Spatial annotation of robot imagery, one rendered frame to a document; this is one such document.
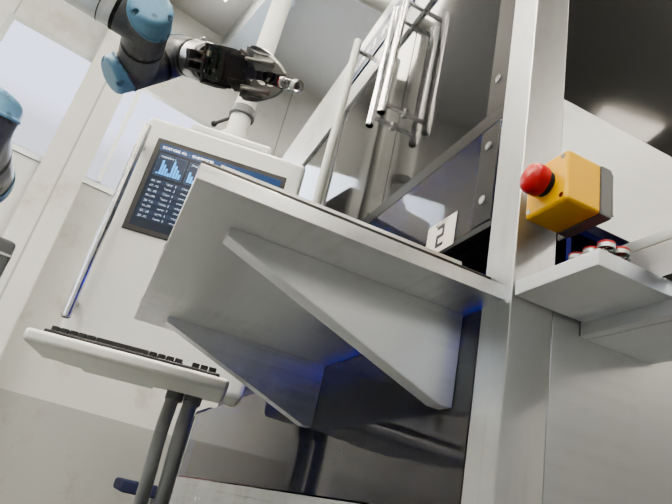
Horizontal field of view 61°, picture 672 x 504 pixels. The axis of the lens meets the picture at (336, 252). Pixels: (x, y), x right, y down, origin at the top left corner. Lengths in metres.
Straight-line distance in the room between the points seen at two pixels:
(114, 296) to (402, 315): 1.02
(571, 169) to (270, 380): 0.73
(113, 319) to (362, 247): 1.04
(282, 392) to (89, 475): 3.54
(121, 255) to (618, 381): 1.27
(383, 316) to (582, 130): 0.43
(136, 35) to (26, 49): 4.26
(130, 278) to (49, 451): 3.06
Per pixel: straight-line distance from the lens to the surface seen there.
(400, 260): 0.69
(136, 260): 1.66
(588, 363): 0.80
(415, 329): 0.77
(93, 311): 1.63
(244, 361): 1.19
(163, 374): 1.35
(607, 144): 0.99
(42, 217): 4.52
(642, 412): 0.86
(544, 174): 0.74
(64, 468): 4.63
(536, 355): 0.75
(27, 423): 4.58
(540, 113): 0.91
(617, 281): 0.69
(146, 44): 1.08
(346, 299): 0.73
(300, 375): 1.23
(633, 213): 0.96
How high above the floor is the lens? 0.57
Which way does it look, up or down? 25 degrees up
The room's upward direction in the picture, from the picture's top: 13 degrees clockwise
